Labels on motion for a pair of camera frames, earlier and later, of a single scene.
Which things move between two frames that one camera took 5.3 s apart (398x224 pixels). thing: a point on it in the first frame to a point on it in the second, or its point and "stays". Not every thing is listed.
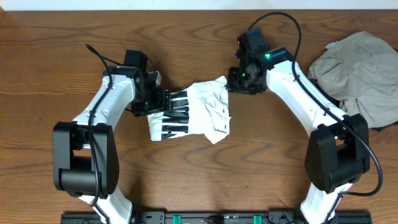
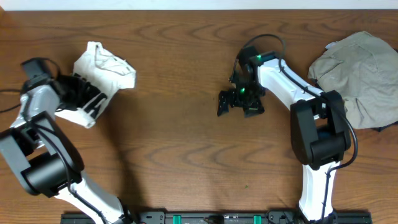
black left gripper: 166,101 to 83,94
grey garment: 362,71 stays
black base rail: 217,217 stays
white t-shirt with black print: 201,109 to 109,72
